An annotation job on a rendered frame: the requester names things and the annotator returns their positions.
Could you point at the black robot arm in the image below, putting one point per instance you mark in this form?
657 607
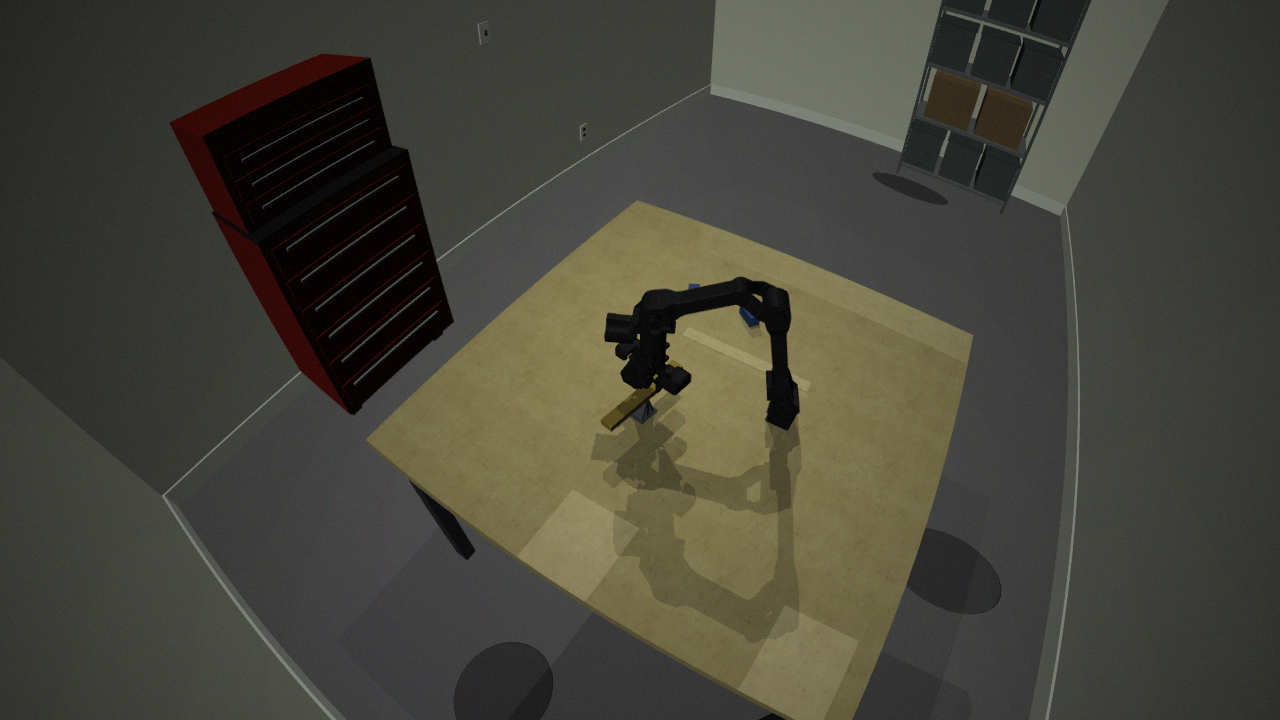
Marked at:
656 314

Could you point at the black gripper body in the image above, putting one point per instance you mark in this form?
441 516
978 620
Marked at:
674 380

